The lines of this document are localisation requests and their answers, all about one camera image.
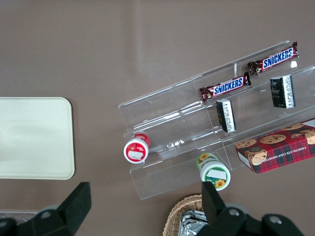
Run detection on beige plastic tray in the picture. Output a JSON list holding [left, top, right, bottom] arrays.
[[0, 96, 75, 181]]

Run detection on green lid white jar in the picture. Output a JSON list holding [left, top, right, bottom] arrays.
[[195, 152, 231, 192]]

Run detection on clear acrylic stepped shelf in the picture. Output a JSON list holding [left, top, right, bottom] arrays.
[[117, 40, 315, 201]]

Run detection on red lid white jar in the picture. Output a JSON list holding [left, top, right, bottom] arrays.
[[123, 133, 151, 164]]

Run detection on red tartan cookie box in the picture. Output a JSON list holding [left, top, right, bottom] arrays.
[[235, 118, 315, 175]]

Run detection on stacked aluminium foil containers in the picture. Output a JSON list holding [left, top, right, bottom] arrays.
[[177, 209, 210, 236]]

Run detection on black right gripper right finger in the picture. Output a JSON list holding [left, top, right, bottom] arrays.
[[201, 181, 227, 225]]

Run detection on small black white box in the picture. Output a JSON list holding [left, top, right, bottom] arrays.
[[216, 98, 238, 134], [269, 74, 296, 109]]

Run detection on clear acrylic bottle rack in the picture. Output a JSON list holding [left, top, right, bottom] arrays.
[[0, 209, 40, 223]]

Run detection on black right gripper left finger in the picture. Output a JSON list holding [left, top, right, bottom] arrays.
[[57, 181, 92, 233]]

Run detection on light oval wicker basket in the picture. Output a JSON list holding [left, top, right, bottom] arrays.
[[162, 194, 210, 236]]

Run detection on Snickers chocolate bar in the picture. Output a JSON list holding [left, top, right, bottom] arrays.
[[198, 72, 252, 103], [247, 41, 300, 76]]

